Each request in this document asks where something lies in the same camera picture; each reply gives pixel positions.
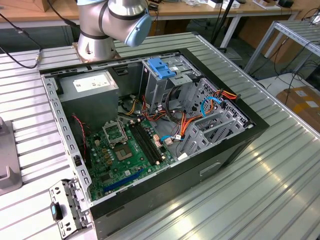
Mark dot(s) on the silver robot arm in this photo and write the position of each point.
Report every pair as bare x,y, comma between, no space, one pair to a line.
92,42

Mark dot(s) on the metal disk bay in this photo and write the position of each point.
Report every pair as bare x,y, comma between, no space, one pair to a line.
197,143

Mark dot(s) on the beige power connector socket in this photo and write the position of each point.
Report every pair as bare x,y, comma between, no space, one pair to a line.
156,141

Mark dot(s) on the black RAM slot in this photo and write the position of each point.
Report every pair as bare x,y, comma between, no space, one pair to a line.
149,142
145,142
141,142
152,142

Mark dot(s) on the metal optical drive cage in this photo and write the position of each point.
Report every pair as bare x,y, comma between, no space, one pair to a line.
152,92

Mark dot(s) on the green motherboard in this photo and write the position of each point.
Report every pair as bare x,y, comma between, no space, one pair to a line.
142,162

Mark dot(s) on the blue plastic drive latch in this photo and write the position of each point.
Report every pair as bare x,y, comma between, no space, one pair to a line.
162,73

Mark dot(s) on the CPU socket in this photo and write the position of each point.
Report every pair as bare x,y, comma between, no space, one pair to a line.
123,153

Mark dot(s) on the blue expansion slot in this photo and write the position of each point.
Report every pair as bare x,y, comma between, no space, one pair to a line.
125,180

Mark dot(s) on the black PC case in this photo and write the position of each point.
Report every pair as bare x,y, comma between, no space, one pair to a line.
175,190

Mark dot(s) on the grey power supply unit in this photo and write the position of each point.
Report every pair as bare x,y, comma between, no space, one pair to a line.
90,105

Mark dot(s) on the black square chip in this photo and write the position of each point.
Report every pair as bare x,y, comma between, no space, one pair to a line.
106,177

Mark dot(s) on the black tripod stand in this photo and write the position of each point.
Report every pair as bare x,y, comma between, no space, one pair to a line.
223,20

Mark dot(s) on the small white box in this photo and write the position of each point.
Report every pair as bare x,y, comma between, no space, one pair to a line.
213,3

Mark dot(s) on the brown cardboard box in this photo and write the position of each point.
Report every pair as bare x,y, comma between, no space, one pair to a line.
300,110

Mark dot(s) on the grey parts rack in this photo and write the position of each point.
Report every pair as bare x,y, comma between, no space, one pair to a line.
10,155

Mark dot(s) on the small black desk device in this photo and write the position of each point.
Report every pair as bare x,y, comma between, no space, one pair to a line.
286,3

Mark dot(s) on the wooden desk white legs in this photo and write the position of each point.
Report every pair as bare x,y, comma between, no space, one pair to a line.
25,11

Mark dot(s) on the metal card retention bracket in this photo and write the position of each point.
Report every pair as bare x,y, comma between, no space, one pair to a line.
72,207

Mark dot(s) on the aluminium frame slat table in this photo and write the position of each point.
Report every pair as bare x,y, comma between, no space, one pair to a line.
295,30

